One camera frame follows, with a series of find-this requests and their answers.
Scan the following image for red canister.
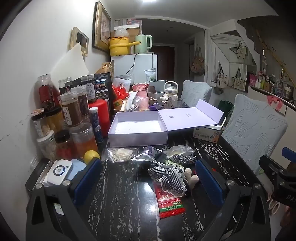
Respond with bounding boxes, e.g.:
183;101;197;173
89;99;111;138

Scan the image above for gold framed picture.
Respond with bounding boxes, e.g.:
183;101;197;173
92;1;112;52

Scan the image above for white foam board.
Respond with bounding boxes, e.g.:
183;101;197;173
49;43;90;82

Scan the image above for red snack packet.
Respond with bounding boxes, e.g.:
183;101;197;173
153;181;186;219

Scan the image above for lavender gift box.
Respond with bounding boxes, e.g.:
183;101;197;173
107;98;225;148

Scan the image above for person's right hand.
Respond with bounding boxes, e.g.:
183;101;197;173
266;189;292;228

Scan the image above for pink cup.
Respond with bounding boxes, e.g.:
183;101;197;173
136;90;149;110

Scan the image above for row of shelf items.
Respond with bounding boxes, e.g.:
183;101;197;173
248;69;296;100

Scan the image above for pink bow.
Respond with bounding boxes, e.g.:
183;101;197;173
267;95;285;111

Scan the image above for wall intercom panel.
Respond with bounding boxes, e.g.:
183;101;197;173
69;27;90;57

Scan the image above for beige tote bag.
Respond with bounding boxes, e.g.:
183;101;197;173
232;68;246;91
216;61;228;89

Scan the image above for clear glass cup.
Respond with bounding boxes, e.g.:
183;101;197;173
165;97;186;110

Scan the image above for dark wooden door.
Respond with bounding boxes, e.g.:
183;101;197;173
152;45;175;81

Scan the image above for white fridge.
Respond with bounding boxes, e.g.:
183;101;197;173
110;52;158;87

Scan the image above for light blue case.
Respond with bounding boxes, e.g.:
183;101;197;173
67;159;88;181

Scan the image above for floral tote bag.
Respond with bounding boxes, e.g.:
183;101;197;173
191;47;205;76

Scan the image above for green and white bag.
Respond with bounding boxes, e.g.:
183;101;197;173
144;69;158;82

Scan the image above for purple silver foil packet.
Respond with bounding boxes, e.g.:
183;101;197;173
132;146;163;163

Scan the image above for clear plastic bag in pot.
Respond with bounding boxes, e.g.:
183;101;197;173
115;27;129;38

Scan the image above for clear bag with white pieces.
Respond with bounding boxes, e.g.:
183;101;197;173
163;145;196;160

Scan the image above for yellow pot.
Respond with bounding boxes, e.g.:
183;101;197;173
108;36;142;57

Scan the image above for gingham lace-trimmed cloth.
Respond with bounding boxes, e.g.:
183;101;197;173
147;165;188;198

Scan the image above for white device with blue ring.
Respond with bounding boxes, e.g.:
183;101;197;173
43;159;73;187

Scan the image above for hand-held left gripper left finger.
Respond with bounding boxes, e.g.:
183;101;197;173
25;158;102;241

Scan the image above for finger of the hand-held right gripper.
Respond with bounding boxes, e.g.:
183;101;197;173
282;147;296;163
259;155;288;179

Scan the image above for grey cardboard box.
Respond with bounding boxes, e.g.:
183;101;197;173
148;80;167;100

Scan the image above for pale green electric kettle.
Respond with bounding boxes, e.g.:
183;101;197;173
134;34;152;54

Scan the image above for red sachet packets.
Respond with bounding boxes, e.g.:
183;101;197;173
112;84;130;107

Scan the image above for black power cord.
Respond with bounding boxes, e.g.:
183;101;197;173
126;53;139;75

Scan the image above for metal tin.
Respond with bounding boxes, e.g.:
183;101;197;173
25;159;53;192

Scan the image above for gingham scrunchie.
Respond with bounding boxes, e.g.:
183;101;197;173
166;153;197;167

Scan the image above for white cartoon water bottle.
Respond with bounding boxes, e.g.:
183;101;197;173
159;81;179;107

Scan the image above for small colourful printed box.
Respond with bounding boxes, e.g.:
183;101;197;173
193;123;226;143

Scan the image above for blue tablet tube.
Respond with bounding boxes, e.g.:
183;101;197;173
89;107;103;144

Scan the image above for yellow lemon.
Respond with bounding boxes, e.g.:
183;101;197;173
83;150;101;164

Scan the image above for group of plastic food jars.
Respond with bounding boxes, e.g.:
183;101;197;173
31;73;100;161

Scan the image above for clear bag with white flower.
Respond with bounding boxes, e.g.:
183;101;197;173
101;147;135;163

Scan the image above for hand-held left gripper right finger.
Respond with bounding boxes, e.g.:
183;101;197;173
195;159;271;241

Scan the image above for black printed pouch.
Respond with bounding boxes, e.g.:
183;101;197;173
71;72;115;116

